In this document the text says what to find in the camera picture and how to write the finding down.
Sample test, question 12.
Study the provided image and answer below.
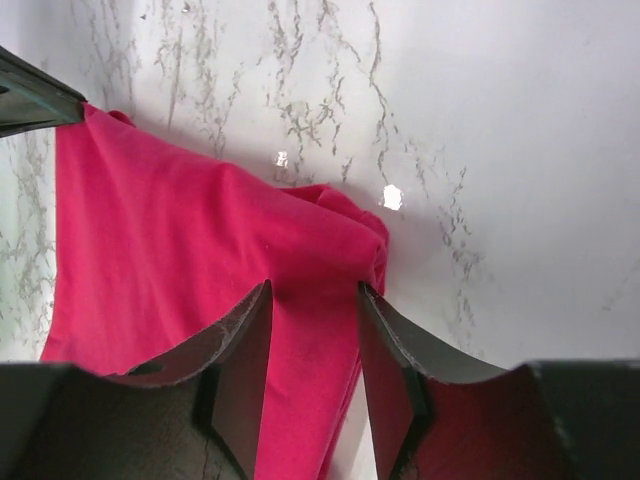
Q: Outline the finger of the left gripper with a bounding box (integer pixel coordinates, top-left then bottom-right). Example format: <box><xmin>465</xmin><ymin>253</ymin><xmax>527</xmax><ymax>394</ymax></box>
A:
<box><xmin>0</xmin><ymin>48</ymin><xmax>86</xmax><ymax>138</ymax></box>

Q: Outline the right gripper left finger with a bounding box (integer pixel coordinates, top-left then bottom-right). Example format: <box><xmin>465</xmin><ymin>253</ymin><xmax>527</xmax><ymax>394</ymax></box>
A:
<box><xmin>1</xmin><ymin>283</ymin><xmax>272</xmax><ymax>479</ymax></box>

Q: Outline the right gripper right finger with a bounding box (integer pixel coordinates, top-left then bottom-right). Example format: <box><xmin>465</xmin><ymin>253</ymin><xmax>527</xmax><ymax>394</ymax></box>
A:
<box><xmin>358</xmin><ymin>283</ymin><xmax>639</xmax><ymax>479</ymax></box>

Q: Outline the magenta t-shirt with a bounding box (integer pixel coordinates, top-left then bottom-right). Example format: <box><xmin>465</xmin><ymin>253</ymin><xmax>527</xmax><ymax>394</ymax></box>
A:
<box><xmin>41</xmin><ymin>106</ymin><xmax>390</xmax><ymax>479</ymax></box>

